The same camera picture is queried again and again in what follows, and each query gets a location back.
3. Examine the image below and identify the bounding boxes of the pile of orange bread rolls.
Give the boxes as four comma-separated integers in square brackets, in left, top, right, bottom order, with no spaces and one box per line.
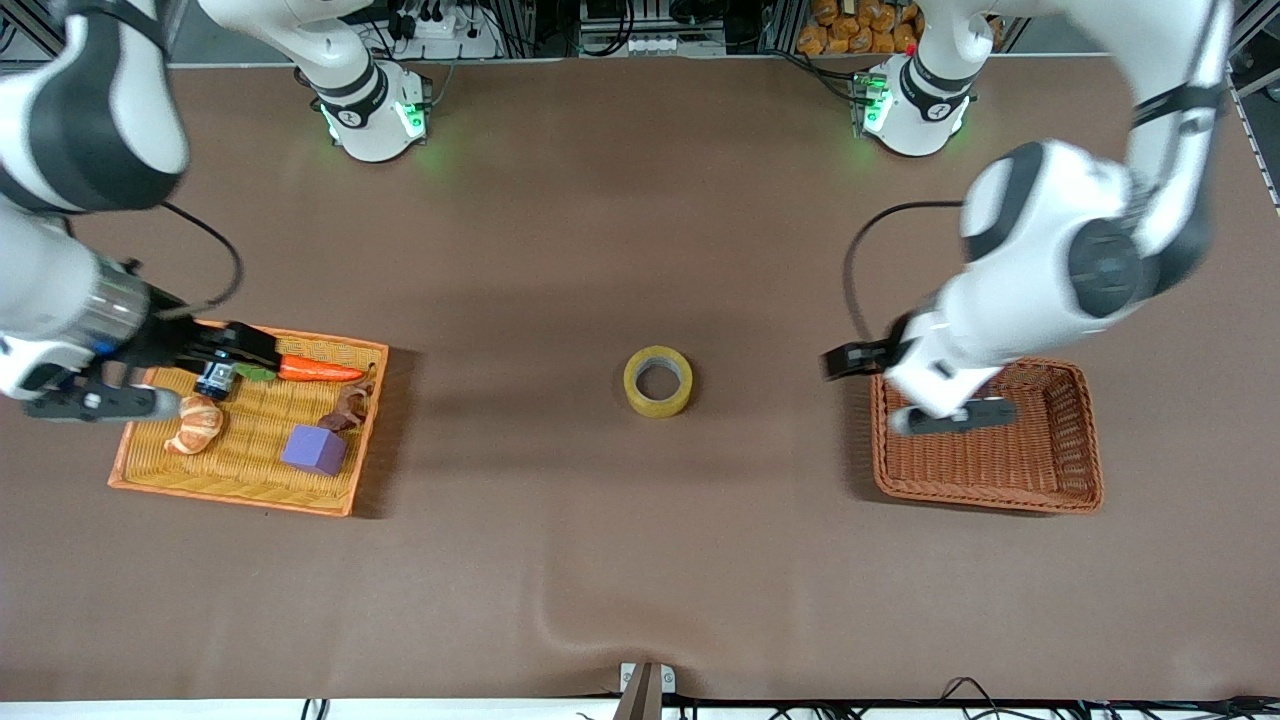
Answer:
[797,0,923,56]

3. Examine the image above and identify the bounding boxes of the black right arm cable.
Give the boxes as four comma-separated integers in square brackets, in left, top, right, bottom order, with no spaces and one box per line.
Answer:
[160,203,244,319]

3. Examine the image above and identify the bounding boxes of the aluminium frame profile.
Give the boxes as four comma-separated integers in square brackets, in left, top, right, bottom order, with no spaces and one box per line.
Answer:
[1230,0,1280,151]

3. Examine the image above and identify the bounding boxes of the orange toy carrot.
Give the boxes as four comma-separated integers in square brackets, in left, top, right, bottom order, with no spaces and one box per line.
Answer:
[236,355,367,385]

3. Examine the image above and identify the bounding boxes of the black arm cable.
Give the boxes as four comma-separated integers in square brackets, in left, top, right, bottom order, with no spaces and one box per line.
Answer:
[160,203,244,319]
[843,200,966,346]

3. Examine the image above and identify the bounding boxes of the brown wicker basket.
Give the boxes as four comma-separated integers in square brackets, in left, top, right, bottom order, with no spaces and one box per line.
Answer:
[868,357,1105,515]

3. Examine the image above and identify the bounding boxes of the toy croissant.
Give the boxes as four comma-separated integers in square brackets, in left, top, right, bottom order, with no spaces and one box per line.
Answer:
[164,394,225,457]

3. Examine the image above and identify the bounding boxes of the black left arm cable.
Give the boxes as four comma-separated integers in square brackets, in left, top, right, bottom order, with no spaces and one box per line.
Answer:
[843,200,966,346]

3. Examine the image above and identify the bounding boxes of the brown figurine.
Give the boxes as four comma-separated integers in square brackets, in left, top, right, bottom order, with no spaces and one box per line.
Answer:
[318,375,376,433]

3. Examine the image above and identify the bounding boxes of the yellow tape roll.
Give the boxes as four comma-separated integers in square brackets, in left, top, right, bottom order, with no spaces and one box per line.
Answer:
[623,346,694,419]

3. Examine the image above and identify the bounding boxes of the purple cube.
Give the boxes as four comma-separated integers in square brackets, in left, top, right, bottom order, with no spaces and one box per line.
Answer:
[280,424,348,477]

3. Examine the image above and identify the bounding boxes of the yellow wicker tray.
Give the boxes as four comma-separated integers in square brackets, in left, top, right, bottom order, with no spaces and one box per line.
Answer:
[108,320,390,518]

